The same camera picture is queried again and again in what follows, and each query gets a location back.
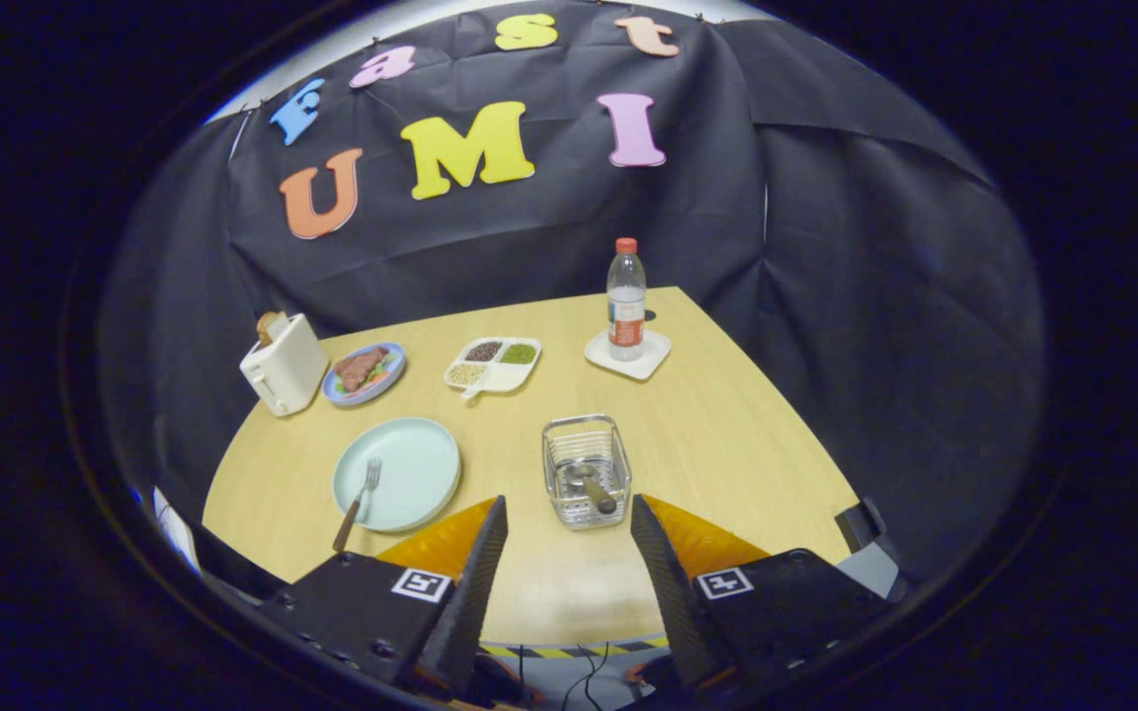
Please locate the small blue plate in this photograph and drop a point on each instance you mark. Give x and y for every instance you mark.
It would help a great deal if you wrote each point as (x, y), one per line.
(395, 365)

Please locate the yellow black hazard tape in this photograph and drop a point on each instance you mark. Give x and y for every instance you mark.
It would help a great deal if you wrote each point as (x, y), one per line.
(549, 652)

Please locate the black block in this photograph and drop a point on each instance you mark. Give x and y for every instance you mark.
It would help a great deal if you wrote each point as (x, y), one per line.
(860, 523)

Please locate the vegetable garnish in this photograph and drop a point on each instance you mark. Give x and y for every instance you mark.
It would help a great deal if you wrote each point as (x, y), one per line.
(381, 378)

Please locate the white toaster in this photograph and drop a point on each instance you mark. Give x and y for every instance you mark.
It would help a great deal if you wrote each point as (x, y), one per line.
(287, 370)

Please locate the white square coaster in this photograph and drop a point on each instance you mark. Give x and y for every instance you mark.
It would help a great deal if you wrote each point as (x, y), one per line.
(653, 357)

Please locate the light green plate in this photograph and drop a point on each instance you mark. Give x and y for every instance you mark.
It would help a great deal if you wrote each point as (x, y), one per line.
(411, 474)

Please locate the clear water bottle red cap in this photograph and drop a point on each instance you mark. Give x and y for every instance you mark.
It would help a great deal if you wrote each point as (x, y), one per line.
(626, 296)

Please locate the black backdrop cloth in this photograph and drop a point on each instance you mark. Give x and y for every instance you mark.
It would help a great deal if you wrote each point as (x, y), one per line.
(529, 237)

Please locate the brown steak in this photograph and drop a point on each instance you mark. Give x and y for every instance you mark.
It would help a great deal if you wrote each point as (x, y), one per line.
(360, 367)

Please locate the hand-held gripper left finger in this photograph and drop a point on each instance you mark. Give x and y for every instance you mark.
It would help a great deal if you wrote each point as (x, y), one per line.
(470, 602)

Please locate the white paper sheet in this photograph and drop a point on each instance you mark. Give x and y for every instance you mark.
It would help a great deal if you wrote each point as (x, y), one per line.
(177, 533)

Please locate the white divided dish with beans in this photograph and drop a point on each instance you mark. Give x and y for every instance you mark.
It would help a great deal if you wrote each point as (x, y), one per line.
(515, 376)

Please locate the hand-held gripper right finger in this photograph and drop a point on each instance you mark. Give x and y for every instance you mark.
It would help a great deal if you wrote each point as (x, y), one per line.
(673, 602)

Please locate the toasted bread slice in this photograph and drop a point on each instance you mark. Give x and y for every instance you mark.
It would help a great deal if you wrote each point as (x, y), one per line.
(268, 324)

